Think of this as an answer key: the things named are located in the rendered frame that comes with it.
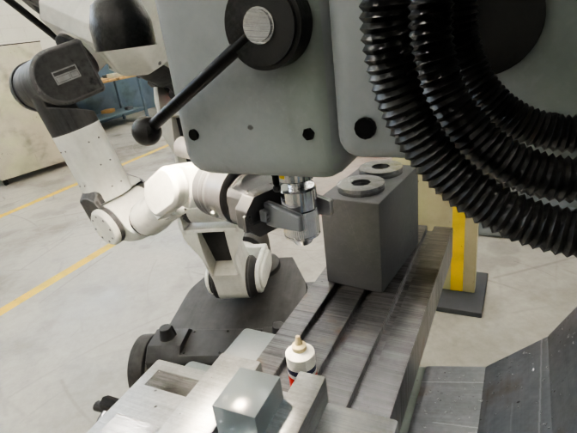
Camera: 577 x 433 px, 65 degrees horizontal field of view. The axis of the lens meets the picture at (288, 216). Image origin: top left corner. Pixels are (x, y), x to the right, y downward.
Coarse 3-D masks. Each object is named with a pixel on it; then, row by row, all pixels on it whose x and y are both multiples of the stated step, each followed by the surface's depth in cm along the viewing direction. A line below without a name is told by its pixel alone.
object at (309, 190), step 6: (282, 186) 56; (306, 186) 55; (312, 186) 55; (282, 192) 55; (288, 192) 54; (294, 192) 54; (300, 192) 54; (306, 192) 54; (312, 192) 55; (282, 198) 55; (288, 198) 54; (294, 198) 54; (300, 198) 54
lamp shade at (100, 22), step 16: (96, 0) 51; (112, 0) 50; (128, 0) 51; (96, 16) 51; (112, 16) 50; (128, 16) 51; (144, 16) 52; (96, 32) 51; (112, 32) 51; (128, 32) 51; (144, 32) 52; (96, 48) 52; (112, 48) 51
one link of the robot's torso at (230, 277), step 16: (192, 224) 136; (208, 224) 135; (224, 224) 133; (192, 240) 134; (208, 240) 138; (224, 240) 138; (240, 240) 135; (208, 256) 141; (224, 256) 145; (240, 256) 143; (224, 272) 144; (240, 272) 142; (224, 288) 148; (240, 288) 147
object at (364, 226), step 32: (384, 160) 97; (352, 192) 83; (384, 192) 83; (416, 192) 97; (352, 224) 84; (384, 224) 83; (416, 224) 100; (352, 256) 87; (384, 256) 85; (384, 288) 87
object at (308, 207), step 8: (280, 200) 56; (288, 200) 54; (296, 200) 54; (304, 200) 54; (312, 200) 55; (296, 208) 54; (304, 208) 55; (312, 208) 55; (304, 216) 55; (312, 216) 55; (312, 224) 56; (288, 232) 56; (296, 232) 56; (304, 232) 56; (312, 232) 56; (296, 240) 56; (304, 240) 56
